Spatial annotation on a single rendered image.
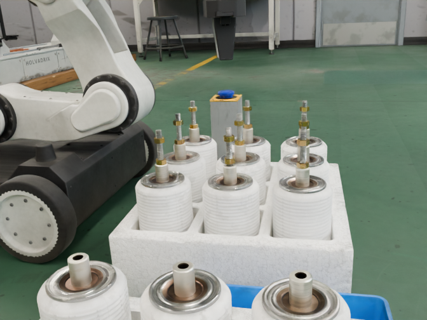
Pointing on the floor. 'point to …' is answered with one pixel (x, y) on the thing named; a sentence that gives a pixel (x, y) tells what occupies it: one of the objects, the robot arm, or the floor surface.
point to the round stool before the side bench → (166, 35)
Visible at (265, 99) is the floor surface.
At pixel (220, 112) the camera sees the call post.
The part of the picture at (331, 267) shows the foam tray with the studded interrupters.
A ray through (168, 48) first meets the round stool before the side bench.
